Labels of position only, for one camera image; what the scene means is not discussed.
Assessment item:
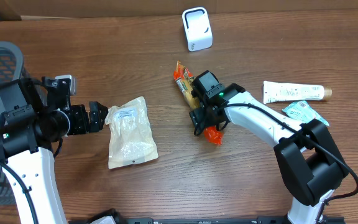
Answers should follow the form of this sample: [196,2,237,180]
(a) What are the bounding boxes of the beige plastic pouch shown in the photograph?
[105,96,158,169]

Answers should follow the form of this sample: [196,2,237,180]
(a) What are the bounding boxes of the brown cardboard backdrop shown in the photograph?
[0,0,358,20]

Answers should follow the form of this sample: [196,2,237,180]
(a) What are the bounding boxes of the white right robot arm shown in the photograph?
[190,81,350,223]

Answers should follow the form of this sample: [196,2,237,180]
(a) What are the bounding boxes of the teal wet wipes packet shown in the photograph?
[282,101,329,126]

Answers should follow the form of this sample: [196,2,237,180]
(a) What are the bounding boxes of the orange spaghetti packet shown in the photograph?
[173,60,223,146]

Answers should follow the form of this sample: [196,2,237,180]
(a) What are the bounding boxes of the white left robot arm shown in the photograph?
[0,75,108,223]

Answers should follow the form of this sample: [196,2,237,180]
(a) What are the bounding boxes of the white barcode scanner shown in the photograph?
[181,7,213,52]

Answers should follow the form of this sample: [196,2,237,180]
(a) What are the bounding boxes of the white Pantene tube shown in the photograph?
[263,81,332,104]

